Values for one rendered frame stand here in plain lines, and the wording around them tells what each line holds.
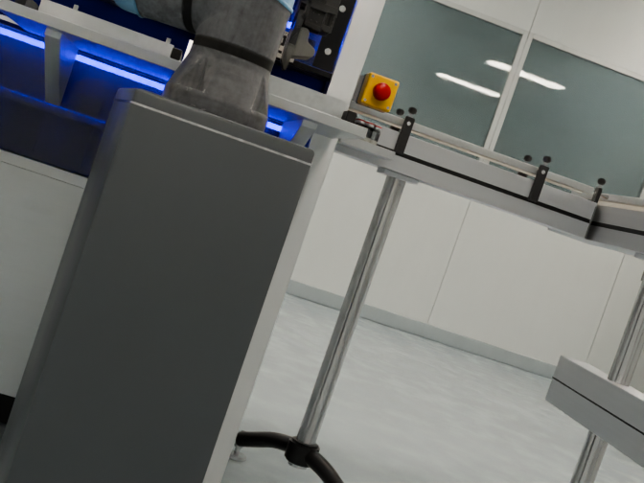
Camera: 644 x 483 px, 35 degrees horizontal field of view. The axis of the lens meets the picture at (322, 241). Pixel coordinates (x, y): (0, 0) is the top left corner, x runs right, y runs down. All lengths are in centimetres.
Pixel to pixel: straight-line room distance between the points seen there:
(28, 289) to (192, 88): 104
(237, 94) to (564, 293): 624
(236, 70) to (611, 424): 126
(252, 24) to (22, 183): 102
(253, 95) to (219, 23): 11
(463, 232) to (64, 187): 515
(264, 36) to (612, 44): 625
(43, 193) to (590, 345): 580
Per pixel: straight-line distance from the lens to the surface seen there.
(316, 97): 193
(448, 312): 725
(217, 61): 139
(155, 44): 203
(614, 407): 231
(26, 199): 231
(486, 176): 251
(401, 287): 714
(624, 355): 239
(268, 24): 141
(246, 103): 139
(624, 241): 245
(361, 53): 233
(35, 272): 232
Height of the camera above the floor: 74
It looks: 3 degrees down
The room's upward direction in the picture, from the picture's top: 19 degrees clockwise
